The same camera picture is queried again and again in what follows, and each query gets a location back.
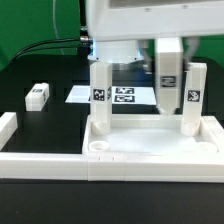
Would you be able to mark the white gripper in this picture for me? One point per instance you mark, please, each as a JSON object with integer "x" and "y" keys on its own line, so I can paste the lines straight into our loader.
{"x": 114, "y": 20}

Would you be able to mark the white desk top tray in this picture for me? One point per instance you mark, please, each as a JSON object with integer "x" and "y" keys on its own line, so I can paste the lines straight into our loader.
{"x": 156, "y": 135}

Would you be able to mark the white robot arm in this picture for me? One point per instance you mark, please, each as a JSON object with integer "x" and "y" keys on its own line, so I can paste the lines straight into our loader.
{"x": 119, "y": 52}

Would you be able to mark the fiducial marker board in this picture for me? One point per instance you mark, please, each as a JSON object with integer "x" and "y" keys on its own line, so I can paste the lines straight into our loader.
{"x": 120, "y": 95}

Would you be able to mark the white front fence bar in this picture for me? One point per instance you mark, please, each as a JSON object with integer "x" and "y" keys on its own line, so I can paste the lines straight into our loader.
{"x": 113, "y": 167}

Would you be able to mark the white left fence block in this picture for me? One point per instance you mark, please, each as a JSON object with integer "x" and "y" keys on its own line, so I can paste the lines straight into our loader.
{"x": 8, "y": 125}

